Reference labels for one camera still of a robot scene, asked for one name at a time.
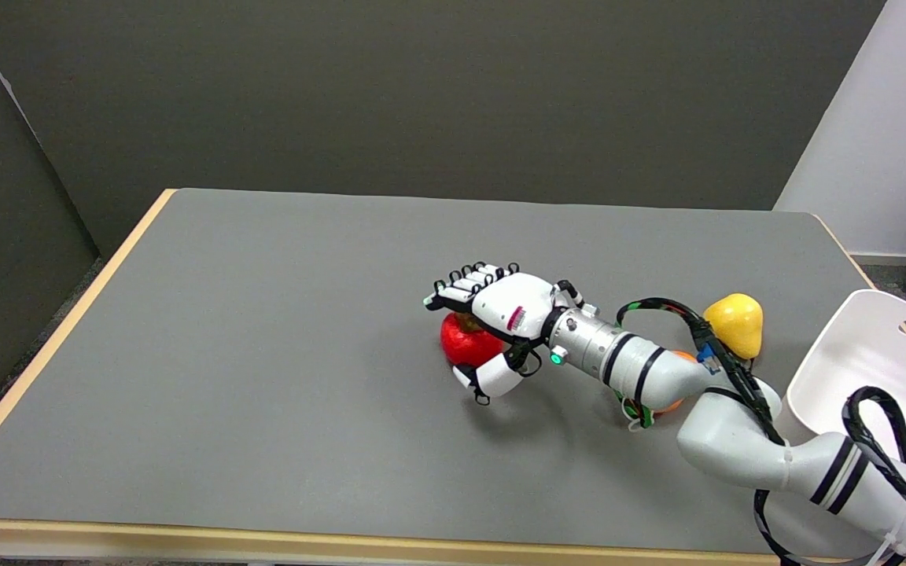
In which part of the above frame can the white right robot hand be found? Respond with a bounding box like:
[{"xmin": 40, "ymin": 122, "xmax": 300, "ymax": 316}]
[{"xmin": 423, "ymin": 262, "xmax": 600, "ymax": 406}]

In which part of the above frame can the orange mango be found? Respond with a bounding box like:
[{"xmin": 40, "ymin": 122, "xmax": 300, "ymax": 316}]
[{"xmin": 652, "ymin": 351, "xmax": 698, "ymax": 415}]

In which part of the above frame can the yellow pear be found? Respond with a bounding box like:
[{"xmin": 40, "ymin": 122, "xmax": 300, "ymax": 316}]
[{"xmin": 702, "ymin": 293, "xmax": 764, "ymax": 361}]

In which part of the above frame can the white plastic basket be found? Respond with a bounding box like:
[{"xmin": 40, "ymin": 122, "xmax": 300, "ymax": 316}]
[{"xmin": 785, "ymin": 289, "xmax": 906, "ymax": 484}]

